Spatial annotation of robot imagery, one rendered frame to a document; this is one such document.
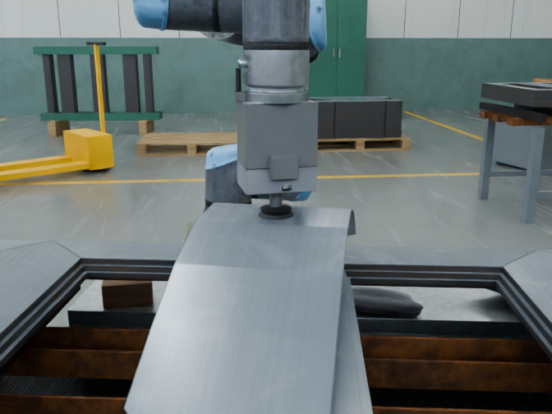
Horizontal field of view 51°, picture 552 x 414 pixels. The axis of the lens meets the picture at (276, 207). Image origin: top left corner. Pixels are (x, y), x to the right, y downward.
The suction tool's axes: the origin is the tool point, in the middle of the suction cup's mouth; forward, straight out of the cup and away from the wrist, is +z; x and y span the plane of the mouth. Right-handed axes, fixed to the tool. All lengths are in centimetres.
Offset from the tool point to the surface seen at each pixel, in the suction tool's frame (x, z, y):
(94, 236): 308, 100, -49
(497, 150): 461, 88, 340
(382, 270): 17.8, 15.2, 22.3
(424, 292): 40, 31, 42
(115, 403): 7.0, 26.8, -21.3
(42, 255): 35, 14, -34
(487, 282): 11.8, 16.3, 38.2
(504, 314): 26, 31, 53
